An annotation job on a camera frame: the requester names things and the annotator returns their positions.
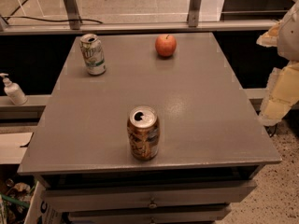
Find white pump bottle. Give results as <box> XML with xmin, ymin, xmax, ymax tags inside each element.
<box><xmin>0</xmin><ymin>73</ymin><xmax>27</xmax><ymax>105</ymax></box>

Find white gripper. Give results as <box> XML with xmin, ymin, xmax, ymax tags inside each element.
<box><xmin>256</xmin><ymin>1</ymin><xmax>299</xmax><ymax>126</ymax></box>

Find metal railing frame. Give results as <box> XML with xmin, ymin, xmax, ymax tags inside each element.
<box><xmin>0</xmin><ymin>0</ymin><xmax>299</xmax><ymax>35</ymax></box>

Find red apple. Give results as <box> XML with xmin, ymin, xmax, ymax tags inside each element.
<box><xmin>155</xmin><ymin>34</ymin><xmax>177</xmax><ymax>57</ymax></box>

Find white cardboard box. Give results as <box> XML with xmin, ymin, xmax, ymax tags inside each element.
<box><xmin>24</xmin><ymin>182</ymin><xmax>62</xmax><ymax>224</ymax></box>

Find grey upper drawer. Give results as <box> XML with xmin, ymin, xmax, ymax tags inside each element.
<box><xmin>42</xmin><ymin>180</ymin><xmax>257</xmax><ymax>212</ymax></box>

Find grey lower drawer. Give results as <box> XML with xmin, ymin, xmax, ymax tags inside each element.
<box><xmin>68</xmin><ymin>204</ymin><xmax>231</xmax><ymax>224</ymax></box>

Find brass upper drawer knob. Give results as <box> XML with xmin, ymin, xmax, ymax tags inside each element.
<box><xmin>149</xmin><ymin>199</ymin><xmax>157</xmax><ymax>209</ymax></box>

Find grey drawer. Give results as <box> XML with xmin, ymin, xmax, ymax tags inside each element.
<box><xmin>42</xmin><ymin>180</ymin><xmax>257</xmax><ymax>212</ymax></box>
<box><xmin>68</xmin><ymin>204</ymin><xmax>231</xmax><ymax>224</ymax></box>

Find black cable on floor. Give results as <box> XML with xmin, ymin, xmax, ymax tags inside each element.
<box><xmin>0</xmin><ymin>14</ymin><xmax>104</xmax><ymax>25</ymax></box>

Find orange soda can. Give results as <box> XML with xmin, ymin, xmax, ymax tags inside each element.
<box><xmin>127</xmin><ymin>105</ymin><xmax>160</xmax><ymax>161</ymax></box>

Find green and white soda can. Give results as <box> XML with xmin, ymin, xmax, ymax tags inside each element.
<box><xmin>80</xmin><ymin>34</ymin><xmax>106</xmax><ymax>76</ymax></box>

